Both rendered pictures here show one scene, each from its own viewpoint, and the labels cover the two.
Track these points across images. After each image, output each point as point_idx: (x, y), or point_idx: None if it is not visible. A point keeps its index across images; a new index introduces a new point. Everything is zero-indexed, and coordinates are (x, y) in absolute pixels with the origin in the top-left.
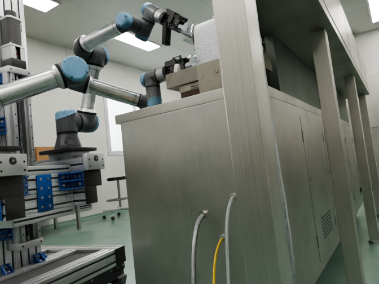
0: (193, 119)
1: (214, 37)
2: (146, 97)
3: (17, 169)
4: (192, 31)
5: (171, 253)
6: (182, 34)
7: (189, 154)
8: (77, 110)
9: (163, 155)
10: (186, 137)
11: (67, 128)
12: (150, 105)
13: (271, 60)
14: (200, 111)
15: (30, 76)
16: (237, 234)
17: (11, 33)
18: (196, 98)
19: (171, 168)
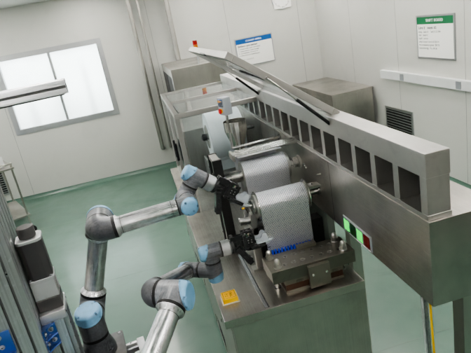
0: (314, 312)
1: (284, 214)
2: (209, 274)
3: None
4: (260, 209)
5: None
6: (243, 206)
7: (310, 338)
8: (87, 297)
9: (284, 344)
10: (308, 327)
11: (104, 332)
12: (217, 282)
13: (331, 231)
14: (320, 306)
15: (162, 332)
16: None
17: (47, 261)
18: (317, 297)
19: (294, 351)
